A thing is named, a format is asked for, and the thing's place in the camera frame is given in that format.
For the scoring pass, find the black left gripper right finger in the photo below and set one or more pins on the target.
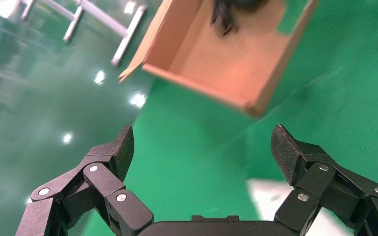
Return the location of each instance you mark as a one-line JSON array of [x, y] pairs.
[[319, 182]]

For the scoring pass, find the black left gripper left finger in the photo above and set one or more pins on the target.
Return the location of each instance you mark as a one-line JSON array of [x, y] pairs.
[[104, 180]]

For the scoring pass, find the open brown cardboard box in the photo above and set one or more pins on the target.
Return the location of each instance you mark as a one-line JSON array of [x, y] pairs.
[[215, 62]]

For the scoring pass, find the white standing table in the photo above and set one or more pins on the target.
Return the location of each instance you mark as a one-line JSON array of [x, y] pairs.
[[123, 42]]

